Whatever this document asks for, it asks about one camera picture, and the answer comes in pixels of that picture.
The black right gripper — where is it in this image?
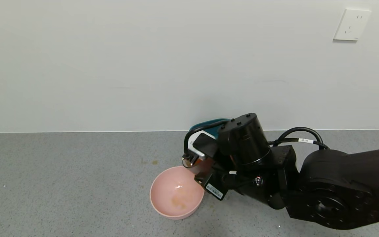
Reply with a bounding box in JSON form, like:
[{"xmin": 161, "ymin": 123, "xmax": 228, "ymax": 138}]
[{"xmin": 189, "ymin": 156, "xmax": 237, "ymax": 201}]

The clear blue ribbed cup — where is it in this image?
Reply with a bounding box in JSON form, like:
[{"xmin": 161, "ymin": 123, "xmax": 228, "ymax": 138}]
[{"xmin": 184, "ymin": 157, "xmax": 215, "ymax": 179}]

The pink round bowl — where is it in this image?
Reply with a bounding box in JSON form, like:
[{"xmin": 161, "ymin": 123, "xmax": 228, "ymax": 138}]
[{"xmin": 150, "ymin": 166, "xmax": 205, "ymax": 220}]

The teal square plastic basin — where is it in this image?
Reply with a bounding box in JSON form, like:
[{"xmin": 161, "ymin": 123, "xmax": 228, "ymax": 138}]
[{"xmin": 189, "ymin": 118, "xmax": 232, "ymax": 139}]

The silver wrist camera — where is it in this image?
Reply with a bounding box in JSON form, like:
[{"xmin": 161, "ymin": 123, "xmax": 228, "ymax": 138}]
[{"xmin": 182, "ymin": 131, "xmax": 217, "ymax": 168}]

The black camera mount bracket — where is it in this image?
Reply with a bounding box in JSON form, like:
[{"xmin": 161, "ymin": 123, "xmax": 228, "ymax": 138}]
[{"xmin": 193, "ymin": 133, "xmax": 219, "ymax": 158}]

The black camera cable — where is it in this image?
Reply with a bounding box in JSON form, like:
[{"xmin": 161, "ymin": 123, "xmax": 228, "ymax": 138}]
[{"xmin": 183, "ymin": 120, "xmax": 330, "ymax": 158}]

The white wall socket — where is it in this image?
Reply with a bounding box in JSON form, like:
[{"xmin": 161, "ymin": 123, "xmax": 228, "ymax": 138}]
[{"xmin": 333, "ymin": 9, "xmax": 372, "ymax": 41}]

